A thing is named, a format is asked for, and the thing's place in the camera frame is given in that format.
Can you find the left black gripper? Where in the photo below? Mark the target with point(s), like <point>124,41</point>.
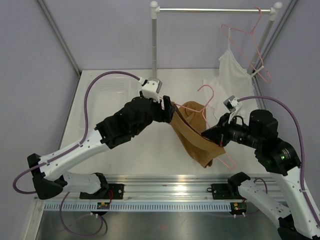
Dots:
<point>164,116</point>

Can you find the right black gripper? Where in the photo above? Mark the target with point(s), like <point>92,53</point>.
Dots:
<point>217,134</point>

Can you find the brown tank top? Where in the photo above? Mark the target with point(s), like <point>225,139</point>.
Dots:
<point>188,123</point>

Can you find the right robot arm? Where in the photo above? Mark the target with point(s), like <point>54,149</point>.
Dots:
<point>297,219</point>

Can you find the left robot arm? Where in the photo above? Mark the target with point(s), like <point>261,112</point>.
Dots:
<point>50,173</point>

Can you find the white camisole top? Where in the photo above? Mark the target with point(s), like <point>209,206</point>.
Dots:
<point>232,80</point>

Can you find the clear plastic basket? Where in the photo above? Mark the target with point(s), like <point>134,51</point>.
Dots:
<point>108,95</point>

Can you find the white metal clothes rack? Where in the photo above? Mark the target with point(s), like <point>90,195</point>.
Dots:
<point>156,9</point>

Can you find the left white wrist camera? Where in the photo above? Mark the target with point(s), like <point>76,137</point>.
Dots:
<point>150,88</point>

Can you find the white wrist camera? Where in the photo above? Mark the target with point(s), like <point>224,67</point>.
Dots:
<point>235,107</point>
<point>150,88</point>

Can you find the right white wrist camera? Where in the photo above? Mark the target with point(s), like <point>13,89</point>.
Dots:
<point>235,107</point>

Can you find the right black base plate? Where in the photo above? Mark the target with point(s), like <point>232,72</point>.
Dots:
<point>220,191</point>

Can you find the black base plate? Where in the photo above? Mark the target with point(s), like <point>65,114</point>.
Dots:
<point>220,191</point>
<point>114,191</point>

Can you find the aluminium mounting rail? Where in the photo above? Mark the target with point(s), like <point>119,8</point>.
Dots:
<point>163,188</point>

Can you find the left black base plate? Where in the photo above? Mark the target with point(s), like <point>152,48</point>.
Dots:
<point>114,191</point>

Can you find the white slotted cable duct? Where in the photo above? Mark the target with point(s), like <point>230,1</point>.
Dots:
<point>119,206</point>

